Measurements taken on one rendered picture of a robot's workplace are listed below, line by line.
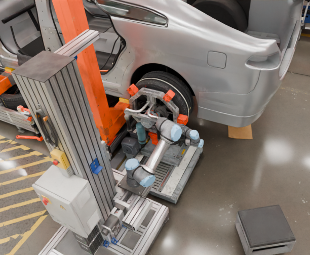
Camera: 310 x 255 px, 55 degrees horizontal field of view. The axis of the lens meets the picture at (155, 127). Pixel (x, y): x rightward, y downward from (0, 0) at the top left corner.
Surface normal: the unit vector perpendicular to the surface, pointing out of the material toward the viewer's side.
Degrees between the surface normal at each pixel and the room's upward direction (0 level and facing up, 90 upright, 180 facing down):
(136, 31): 81
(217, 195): 0
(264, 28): 90
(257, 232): 0
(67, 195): 0
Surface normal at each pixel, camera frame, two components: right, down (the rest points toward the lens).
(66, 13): -0.45, 0.64
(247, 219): -0.08, -0.72
